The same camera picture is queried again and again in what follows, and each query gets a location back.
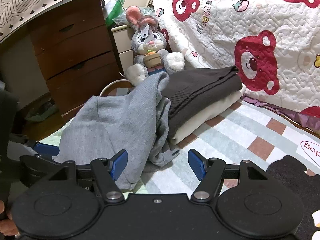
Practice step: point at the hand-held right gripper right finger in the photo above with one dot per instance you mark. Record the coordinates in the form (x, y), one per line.
(197, 165)

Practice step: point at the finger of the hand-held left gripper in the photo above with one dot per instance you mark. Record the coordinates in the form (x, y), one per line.
(47, 150)

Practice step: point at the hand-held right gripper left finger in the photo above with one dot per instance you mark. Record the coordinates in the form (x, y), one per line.
(120, 166)

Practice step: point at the grey knit sweater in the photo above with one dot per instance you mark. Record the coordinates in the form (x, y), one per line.
(112, 120)

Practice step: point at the person's left hand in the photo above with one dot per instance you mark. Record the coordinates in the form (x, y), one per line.
(11, 226)

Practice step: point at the checkered blanket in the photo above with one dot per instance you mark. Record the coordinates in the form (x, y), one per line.
(225, 135)

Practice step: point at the cream folded garment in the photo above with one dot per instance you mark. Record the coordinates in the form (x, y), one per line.
(205, 120)

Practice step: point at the dark brown folded garment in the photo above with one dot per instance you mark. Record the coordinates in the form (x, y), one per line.
(197, 90)

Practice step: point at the white rounded bed edge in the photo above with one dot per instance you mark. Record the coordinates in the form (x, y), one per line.
(107, 86)

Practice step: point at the brown wooden drawer cabinet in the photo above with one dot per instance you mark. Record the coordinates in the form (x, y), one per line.
(75, 55)

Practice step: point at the white small drawer cabinet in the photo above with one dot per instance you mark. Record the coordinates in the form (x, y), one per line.
(125, 55)

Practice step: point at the grey bunny plush toy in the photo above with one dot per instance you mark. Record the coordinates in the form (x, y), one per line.
(147, 42)

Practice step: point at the geometric patterned table cloth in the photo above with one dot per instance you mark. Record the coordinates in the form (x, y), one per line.
(37, 0)

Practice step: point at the green plastic bag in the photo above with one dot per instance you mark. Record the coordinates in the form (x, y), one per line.
(113, 10)

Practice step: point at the red bear print quilt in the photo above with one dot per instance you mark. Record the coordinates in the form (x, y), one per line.
(250, 17)

